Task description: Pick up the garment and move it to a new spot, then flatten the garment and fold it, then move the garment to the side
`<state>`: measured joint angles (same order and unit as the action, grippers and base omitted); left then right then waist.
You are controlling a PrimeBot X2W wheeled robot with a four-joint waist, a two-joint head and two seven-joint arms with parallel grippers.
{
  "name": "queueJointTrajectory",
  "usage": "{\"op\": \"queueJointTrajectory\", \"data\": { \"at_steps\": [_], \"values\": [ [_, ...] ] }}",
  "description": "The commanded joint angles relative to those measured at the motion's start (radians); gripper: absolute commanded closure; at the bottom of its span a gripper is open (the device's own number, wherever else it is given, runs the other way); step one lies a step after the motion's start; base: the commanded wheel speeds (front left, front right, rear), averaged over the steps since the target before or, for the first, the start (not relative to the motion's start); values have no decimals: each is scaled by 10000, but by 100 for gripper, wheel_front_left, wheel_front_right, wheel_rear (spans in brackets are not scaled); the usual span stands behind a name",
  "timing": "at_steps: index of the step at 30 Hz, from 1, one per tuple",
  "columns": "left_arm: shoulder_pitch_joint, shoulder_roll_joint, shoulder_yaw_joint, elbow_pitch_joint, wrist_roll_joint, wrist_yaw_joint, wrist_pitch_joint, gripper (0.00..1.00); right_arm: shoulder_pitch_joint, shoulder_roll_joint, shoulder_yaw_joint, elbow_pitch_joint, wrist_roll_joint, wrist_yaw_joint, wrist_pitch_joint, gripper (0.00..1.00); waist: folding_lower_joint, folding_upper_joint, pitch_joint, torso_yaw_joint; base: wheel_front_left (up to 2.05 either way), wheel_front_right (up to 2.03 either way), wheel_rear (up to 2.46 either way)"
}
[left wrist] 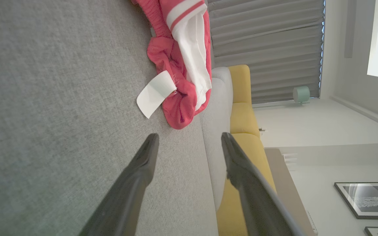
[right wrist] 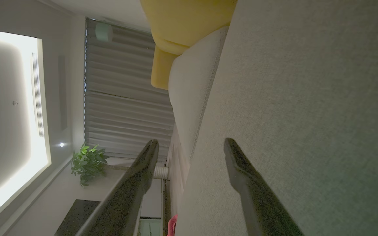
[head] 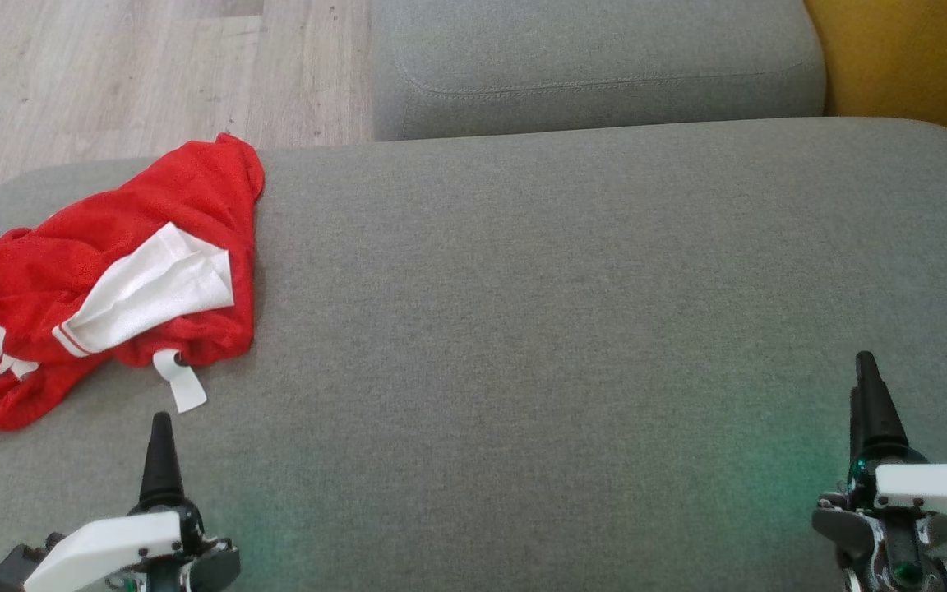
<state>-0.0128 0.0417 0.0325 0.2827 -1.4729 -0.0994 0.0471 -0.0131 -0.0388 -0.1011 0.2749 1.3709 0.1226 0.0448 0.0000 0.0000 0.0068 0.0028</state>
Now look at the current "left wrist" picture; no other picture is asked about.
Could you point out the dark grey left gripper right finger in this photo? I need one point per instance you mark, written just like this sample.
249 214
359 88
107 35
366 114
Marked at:
254 203

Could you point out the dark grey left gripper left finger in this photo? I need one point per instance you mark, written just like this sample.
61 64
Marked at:
126 196

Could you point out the red shorts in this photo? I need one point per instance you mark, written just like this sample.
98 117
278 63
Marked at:
172 108

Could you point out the small grey sofa seat cushion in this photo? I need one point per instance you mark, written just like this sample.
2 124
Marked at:
217 131

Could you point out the yellow sofa backrest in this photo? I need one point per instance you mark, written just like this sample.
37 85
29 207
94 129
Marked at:
241 118

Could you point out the large grey sofa seat cushion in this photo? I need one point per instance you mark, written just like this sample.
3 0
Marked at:
44 114

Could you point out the mint green floor lamp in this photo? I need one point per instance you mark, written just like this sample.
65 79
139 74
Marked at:
301 94

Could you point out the grey pleated curtain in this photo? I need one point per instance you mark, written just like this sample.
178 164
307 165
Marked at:
267 49

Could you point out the beige wall panel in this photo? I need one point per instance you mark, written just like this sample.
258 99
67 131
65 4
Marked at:
284 183

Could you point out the white slatted wall panel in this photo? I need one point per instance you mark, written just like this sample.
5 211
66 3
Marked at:
290 160

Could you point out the large black picture frame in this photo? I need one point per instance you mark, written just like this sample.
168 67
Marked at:
369 200

